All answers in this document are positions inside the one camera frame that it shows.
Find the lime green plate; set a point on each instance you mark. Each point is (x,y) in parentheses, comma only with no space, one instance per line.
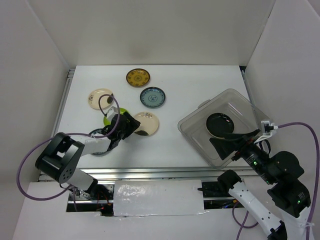
(107,122)

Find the yellow patterned plate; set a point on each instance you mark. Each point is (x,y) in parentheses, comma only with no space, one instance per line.
(138,77)

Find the clear plastic bin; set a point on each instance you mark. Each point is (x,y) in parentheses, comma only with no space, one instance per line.
(245,116)

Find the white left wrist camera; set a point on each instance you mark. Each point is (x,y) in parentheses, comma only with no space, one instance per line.
(112,112)

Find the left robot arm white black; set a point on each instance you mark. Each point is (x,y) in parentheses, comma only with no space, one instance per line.
(60,158)

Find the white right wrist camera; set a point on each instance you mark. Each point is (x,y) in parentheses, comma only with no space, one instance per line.
(268,129)

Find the cream plate with dark patch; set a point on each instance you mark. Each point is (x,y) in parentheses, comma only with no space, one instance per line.
(100,97)

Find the small blue patterned plate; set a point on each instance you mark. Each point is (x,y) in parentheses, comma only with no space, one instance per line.
(100,131)

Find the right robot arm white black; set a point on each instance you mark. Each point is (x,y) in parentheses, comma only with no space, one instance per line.
(282,172)

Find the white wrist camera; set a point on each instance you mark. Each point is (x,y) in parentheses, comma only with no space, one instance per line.
(268,129)
(112,112)

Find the small cream plate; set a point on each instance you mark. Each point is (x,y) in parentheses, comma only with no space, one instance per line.
(216,133)

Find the large blue patterned plate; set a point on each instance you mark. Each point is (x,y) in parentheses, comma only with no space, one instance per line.
(152,97)

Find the black glossy plate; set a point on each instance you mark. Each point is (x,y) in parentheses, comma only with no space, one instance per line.
(221,121)

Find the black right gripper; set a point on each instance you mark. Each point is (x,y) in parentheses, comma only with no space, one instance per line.
(223,146)

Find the large cream plate dark patch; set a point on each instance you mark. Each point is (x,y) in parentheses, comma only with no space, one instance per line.
(149,123)

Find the white front cover panel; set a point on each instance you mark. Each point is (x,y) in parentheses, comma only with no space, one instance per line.
(158,198)

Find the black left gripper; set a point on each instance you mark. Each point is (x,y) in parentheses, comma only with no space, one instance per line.
(132,125)

